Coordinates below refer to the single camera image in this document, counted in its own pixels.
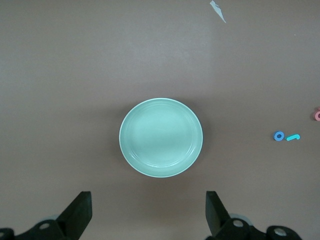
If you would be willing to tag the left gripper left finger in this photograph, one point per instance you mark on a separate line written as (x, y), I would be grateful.
(75, 217)

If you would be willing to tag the pink letter p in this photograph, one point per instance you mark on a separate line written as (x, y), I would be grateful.
(314, 115)

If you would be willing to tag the brown paper table cover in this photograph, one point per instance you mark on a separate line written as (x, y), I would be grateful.
(50, 75)

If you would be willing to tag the blue letter o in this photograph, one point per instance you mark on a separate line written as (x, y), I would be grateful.
(274, 136)

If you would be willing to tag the white paper scrap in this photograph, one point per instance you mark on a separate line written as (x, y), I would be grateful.
(217, 8)

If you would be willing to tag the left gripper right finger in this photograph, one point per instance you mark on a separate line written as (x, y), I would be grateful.
(220, 220)

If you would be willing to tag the pale green plate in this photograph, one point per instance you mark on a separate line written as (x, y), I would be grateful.
(160, 137)

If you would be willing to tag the teal letter l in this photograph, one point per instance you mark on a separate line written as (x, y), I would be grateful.
(291, 137)

